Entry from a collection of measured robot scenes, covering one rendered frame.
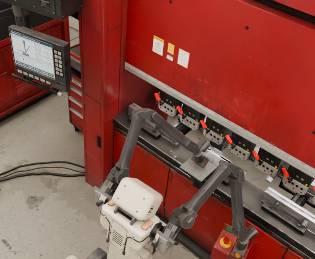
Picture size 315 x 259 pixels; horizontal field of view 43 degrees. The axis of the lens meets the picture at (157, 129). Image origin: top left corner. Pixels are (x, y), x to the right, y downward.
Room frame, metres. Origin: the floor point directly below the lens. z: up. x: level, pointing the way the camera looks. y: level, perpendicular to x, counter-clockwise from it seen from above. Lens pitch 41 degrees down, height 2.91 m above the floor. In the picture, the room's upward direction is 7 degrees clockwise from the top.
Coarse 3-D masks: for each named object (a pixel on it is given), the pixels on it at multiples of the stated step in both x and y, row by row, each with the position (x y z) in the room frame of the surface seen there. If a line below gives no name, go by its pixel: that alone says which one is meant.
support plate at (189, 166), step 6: (186, 162) 1.90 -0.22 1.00; (192, 162) 1.91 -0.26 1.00; (210, 162) 1.93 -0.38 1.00; (216, 162) 1.93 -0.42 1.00; (186, 168) 1.85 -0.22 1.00; (192, 168) 1.86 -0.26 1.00; (198, 168) 1.86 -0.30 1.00; (204, 168) 1.87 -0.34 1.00; (210, 168) 1.87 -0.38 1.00; (192, 174) 1.80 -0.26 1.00; (198, 174) 1.81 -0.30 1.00; (204, 174) 1.81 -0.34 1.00
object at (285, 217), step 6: (264, 204) 1.70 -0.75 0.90; (270, 204) 1.71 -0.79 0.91; (270, 210) 1.66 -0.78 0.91; (276, 210) 1.66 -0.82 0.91; (276, 216) 1.62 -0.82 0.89; (282, 216) 1.62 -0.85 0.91; (288, 216) 1.62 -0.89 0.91; (288, 222) 1.58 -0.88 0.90; (294, 222) 1.59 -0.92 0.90; (294, 228) 1.55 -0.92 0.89; (300, 228) 1.54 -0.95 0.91; (306, 228) 1.55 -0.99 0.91
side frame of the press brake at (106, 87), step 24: (96, 0) 2.38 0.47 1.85; (120, 0) 2.45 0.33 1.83; (96, 24) 2.38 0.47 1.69; (120, 24) 2.46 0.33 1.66; (96, 48) 2.38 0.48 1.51; (120, 48) 2.46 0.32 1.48; (96, 72) 2.38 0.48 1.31; (120, 72) 2.47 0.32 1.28; (96, 96) 2.38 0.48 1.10; (120, 96) 2.48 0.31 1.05; (144, 96) 2.71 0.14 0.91; (96, 120) 2.38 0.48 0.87; (96, 144) 2.38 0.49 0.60; (96, 168) 2.38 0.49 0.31
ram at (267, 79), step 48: (144, 0) 2.42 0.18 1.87; (192, 0) 2.20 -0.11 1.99; (240, 0) 2.04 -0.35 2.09; (144, 48) 2.40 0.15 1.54; (192, 48) 2.17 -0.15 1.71; (240, 48) 1.99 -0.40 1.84; (288, 48) 1.84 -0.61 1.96; (192, 96) 2.13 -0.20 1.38; (240, 96) 1.94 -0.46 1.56; (288, 96) 1.79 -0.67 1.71; (288, 144) 1.73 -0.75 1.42
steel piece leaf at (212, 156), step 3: (207, 153) 2.01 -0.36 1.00; (210, 153) 2.02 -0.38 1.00; (213, 153) 2.02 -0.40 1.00; (216, 153) 2.02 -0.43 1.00; (207, 156) 1.98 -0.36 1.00; (210, 156) 1.99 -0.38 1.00; (213, 156) 1.99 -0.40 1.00; (216, 156) 1.99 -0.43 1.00; (219, 156) 2.00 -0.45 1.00; (210, 159) 1.94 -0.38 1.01; (213, 159) 1.96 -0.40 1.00; (216, 159) 1.96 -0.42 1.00; (213, 162) 1.93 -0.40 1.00
